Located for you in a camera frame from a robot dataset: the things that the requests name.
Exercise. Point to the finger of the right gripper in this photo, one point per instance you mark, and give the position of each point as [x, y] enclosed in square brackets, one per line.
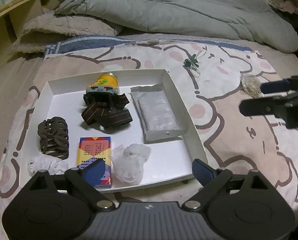
[284, 85]
[274, 105]

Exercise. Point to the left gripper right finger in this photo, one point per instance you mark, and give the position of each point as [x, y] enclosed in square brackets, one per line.
[213, 184]

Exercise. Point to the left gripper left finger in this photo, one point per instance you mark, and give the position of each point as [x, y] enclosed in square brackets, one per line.
[82, 182]

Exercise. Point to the black hair claw clip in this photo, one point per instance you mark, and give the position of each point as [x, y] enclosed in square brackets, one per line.
[54, 137]

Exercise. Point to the yellow headlamp with strap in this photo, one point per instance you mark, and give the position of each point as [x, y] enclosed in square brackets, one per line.
[105, 105]

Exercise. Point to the grey foil pouch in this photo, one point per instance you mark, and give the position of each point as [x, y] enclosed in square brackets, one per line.
[156, 114]

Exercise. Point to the colourful card box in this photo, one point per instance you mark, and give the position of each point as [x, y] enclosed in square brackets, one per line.
[93, 159]

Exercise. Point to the white grey knitted scrunchie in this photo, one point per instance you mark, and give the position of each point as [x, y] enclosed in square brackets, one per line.
[54, 165]

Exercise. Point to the white shallow cardboard tray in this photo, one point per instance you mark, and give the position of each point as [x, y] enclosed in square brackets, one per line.
[170, 159]

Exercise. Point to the cartoon print bed sheet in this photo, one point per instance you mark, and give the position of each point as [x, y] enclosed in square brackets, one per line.
[259, 202]

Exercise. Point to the grey-green duvet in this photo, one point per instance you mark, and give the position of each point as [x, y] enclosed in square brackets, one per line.
[251, 20]

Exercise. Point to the beige fluffy blanket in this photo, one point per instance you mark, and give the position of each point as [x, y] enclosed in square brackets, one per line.
[50, 28]

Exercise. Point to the wooden headboard shelf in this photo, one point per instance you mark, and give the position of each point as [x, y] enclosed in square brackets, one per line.
[14, 16]

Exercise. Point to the clear bag of beige cords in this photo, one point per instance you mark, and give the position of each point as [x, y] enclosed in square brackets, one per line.
[251, 85]

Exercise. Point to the green hair clip with cord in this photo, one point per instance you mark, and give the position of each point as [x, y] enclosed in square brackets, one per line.
[192, 63]

